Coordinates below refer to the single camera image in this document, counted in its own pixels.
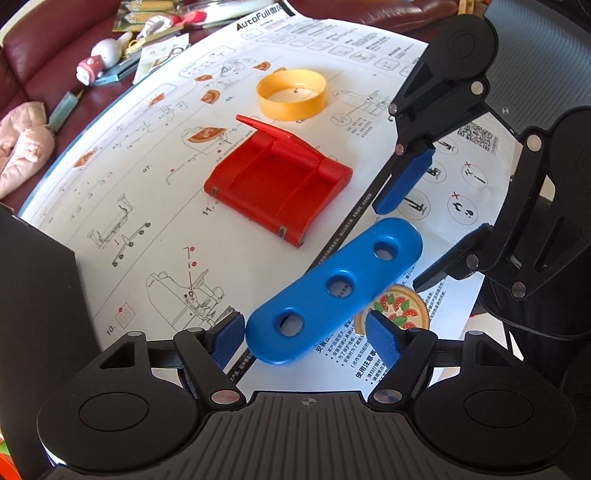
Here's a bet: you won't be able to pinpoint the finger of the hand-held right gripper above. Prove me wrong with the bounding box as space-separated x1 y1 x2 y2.
372 58 491 216
412 131 578 301

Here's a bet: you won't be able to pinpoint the blue book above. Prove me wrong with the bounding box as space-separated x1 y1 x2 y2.
95 55 139 86

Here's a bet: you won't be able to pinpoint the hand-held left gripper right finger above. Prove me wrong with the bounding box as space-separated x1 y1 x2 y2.
365 311 511 411

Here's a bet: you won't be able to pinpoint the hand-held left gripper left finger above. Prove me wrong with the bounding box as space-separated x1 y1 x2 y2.
99 311 247 411

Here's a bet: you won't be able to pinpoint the large printed instruction sheet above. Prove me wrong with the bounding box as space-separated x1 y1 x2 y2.
18 0 529 407

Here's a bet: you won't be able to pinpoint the dark red leather sofa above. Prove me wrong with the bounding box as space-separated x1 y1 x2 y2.
0 0 462 217

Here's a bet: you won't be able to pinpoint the pizza stickers on sheet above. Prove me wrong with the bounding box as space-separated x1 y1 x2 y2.
74 60 430 333

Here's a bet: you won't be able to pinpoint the small green box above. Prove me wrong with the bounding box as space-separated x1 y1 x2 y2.
47 89 85 134

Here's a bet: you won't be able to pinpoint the pink padded jacket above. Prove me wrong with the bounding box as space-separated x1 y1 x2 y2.
0 102 57 200

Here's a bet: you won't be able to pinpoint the yellow plastic ring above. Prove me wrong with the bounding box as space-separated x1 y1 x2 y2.
256 69 328 121

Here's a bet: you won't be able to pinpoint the blue three-hole plastic bar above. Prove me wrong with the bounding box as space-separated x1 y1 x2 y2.
245 217 423 365

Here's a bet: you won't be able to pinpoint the black cardboard box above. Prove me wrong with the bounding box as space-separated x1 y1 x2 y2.
0 203 102 462

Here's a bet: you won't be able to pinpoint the pink white rabbit toy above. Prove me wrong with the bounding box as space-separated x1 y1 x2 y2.
76 36 129 86

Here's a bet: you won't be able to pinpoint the red plastic stand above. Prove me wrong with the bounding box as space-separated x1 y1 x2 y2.
203 114 354 249

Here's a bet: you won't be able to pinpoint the white booklet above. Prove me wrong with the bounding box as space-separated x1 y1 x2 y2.
133 36 191 85

